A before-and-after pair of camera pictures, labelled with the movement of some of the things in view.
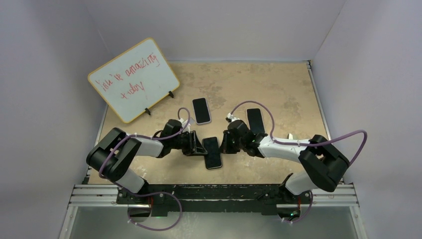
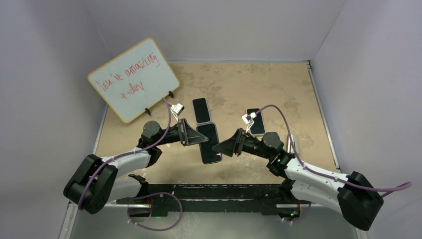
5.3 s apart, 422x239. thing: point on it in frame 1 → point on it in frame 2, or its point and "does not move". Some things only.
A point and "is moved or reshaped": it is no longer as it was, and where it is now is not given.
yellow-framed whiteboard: (135, 78) does not move
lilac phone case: (201, 111) does not move
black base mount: (174, 200) does not move
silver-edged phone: (213, 159) is moved or reshaped
